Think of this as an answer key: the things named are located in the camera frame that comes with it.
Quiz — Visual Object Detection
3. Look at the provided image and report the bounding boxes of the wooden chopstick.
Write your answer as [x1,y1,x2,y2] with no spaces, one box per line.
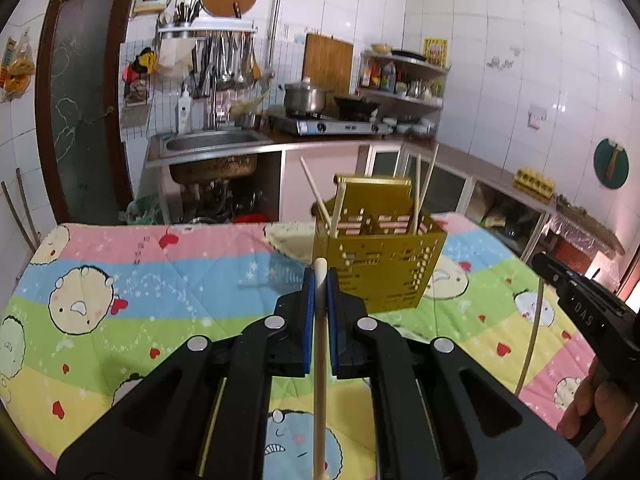
[314,258,328,480]
[420,142,440,210]
[514,277,544,398]
[299,156,332,226]
[411,154,422,235]

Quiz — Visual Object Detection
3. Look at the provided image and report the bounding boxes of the kitchen counter cabinets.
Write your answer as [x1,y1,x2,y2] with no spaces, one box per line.
[144,130,554,262]

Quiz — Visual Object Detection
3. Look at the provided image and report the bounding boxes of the person's right hand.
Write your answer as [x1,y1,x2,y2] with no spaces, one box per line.
[556,358,637,442]

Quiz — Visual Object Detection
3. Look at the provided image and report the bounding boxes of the red cabinet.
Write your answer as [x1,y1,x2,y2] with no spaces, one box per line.
[551,235,594,274]

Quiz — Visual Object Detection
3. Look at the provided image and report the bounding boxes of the wooden chopstick on quilt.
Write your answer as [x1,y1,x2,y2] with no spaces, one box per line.
[514,277,544,398]

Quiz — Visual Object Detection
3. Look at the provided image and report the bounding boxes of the colourful cartoon quilt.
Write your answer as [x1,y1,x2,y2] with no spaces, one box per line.
[1,212,593,468]

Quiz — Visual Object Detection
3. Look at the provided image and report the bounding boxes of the yellow egg tray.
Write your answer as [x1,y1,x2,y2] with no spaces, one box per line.
[513,167,555,204]

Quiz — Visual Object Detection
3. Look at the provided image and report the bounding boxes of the yellow perforated utensil holder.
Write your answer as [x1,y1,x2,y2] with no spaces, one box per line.
[312,174,447,313]

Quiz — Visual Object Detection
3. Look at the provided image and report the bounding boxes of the wooden chopstick upright in holder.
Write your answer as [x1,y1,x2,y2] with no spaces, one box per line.
[411,154,422,235]

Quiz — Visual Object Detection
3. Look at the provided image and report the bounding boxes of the steel sink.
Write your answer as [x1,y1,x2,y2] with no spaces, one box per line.
[160,129,271,185]

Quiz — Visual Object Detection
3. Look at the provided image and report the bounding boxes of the white soap bottle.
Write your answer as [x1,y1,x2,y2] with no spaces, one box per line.
[177,84,193,136]

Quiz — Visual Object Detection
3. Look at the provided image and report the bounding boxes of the gas stove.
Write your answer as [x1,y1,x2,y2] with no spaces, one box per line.
[267,114,393,136]

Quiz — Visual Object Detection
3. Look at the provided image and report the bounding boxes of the black wok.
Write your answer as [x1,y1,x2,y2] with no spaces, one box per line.
[333,96,380,122]

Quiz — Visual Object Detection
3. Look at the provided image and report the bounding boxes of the corner shelf with bottles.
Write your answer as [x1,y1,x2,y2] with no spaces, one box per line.
[356,50,449,126]

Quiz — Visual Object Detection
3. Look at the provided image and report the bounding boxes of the yellow picture on shelf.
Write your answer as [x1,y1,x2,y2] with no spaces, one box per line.
[422,38,449,68]

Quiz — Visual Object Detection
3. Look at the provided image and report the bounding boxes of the steel cooking pot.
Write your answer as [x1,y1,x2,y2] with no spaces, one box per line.
[279,77,333,117]

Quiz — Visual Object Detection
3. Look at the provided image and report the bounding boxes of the brown glass door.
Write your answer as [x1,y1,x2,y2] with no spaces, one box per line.
[35,0,132,226]

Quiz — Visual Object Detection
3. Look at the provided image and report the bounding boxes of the wooden cutting board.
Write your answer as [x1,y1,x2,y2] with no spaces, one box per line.
[302,34,354,96]

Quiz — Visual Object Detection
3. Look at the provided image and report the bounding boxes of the hanging snack bag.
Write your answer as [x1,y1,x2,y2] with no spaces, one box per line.
[0,29,36,102]

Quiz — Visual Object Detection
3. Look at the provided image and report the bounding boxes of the green round wall board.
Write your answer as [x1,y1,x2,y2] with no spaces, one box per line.
[593,139,630,190]

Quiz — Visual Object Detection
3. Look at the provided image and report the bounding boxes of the wall power socket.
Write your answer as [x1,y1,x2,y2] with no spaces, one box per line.
[527,104,547,130]

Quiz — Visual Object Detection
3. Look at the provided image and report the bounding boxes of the white utensil wall rack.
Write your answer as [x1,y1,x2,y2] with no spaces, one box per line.
[155,18,259,99]

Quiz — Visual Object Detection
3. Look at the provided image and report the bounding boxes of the wall electric switch box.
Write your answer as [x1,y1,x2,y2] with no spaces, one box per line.
[131,0,168,18]

